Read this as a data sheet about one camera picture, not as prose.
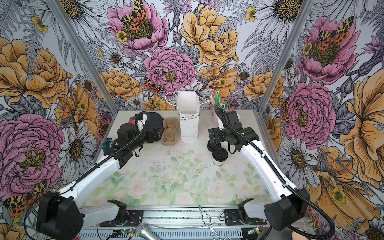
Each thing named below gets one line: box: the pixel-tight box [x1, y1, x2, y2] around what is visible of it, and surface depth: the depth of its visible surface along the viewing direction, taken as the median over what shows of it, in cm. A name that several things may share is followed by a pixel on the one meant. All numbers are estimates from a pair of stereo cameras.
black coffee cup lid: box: [212, 147, 229, 162], surface depth 87 cm
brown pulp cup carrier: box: [161, 117, 179, 146], surface depth 107 cm
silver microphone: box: [135, 223, 161, 240], surface depth 69 cm
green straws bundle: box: [214, 91, 231, 110], surface depth 107 cm
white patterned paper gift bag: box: [177, 90, 200, 141], surface depth 96 cm
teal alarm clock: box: [101, 137, 114, 153], surface depth 94 cm
